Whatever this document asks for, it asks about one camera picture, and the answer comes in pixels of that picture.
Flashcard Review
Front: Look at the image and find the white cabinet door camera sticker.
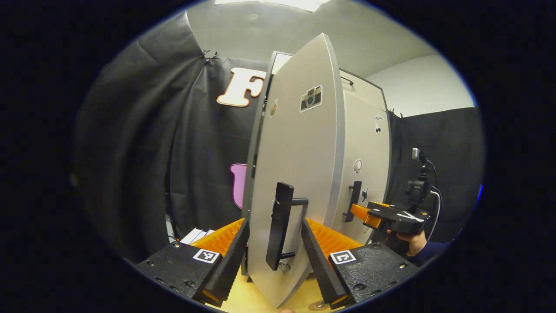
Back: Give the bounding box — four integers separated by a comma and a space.
247, 33, 346, 308

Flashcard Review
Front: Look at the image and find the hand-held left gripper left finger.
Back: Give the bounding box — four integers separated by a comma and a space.
135, 217, 250, 307

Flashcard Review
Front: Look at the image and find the white grey cabinet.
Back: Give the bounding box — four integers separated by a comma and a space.
241, 50, 392, 283

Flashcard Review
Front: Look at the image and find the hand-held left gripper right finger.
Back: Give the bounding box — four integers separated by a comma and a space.
301, 217, 420, 310

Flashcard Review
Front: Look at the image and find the white cabinet door calendar sticker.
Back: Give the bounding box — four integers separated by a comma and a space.
331, 89, 392, 244

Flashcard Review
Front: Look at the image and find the black door handle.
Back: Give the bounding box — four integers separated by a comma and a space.
266, 182, 309, 271
343, 181, 363, 223

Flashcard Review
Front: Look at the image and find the black cable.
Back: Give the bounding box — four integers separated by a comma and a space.
424, 159, 443, 242

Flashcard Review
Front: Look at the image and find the white blue box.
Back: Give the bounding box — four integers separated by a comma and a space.
179, 227, 215, 245

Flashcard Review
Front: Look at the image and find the black backdrop cloth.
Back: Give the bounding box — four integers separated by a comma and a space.
72, 11, 270, 261
382, 107, 485, 261

